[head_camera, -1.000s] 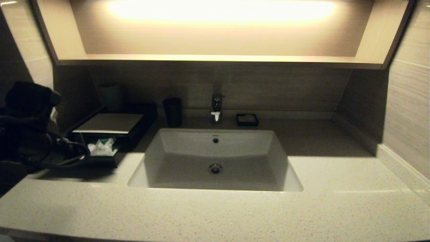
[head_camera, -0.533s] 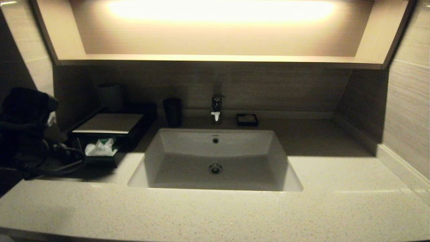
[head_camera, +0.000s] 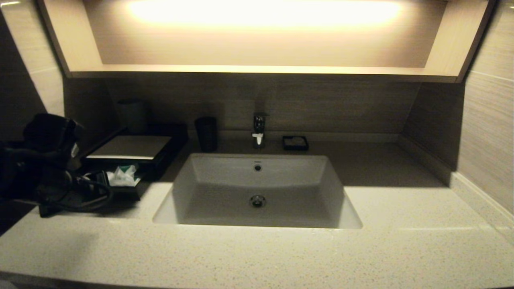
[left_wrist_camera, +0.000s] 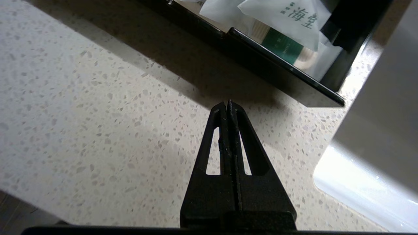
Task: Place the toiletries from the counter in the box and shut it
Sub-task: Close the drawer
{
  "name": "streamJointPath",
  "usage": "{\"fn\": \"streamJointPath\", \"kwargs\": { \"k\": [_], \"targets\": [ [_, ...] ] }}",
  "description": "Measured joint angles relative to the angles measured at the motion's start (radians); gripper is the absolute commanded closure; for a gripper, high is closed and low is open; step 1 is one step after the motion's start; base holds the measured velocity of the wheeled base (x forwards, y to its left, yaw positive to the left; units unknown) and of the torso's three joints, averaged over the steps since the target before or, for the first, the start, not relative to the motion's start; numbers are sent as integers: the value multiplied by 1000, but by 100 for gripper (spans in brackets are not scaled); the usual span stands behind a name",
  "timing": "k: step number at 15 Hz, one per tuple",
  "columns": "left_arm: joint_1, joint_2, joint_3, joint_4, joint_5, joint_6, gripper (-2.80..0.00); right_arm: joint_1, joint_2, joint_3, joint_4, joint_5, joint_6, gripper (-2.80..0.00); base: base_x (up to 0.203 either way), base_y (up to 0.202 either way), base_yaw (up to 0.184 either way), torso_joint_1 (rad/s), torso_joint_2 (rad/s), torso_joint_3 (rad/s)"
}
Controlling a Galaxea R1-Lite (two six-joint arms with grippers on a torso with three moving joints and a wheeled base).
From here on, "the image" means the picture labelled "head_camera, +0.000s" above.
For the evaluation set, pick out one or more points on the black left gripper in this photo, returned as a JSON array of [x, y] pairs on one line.
[[68, 188]]

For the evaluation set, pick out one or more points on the white sachet green label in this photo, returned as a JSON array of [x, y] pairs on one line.
[[122, 176]]

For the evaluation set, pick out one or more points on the black cup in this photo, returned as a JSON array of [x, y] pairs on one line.
[[206, 134]]

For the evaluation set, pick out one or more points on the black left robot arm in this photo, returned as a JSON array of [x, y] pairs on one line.
[[16, 176]]

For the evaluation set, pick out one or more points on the black amenity drawer box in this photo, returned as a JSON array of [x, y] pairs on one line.
[[132, 147]]

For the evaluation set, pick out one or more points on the grey cup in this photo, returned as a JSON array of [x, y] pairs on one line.
[[133, 116]]

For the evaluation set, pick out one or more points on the chrome sink drain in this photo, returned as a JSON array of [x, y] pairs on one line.
[[258, 201]]

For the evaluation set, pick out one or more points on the chrome faucet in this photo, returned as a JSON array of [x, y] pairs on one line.
[[259, 124]]

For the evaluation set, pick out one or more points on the white sink basin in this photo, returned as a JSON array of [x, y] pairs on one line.
[[281, 176]]

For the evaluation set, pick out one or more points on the black soap dish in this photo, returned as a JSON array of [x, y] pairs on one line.
[[295, 149]]

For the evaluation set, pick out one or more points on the warm light strip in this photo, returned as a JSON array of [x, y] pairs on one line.
[[261, 14]]

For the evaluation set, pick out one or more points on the wooden wall shelf niche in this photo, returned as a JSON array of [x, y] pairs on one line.
[[72, 40]]

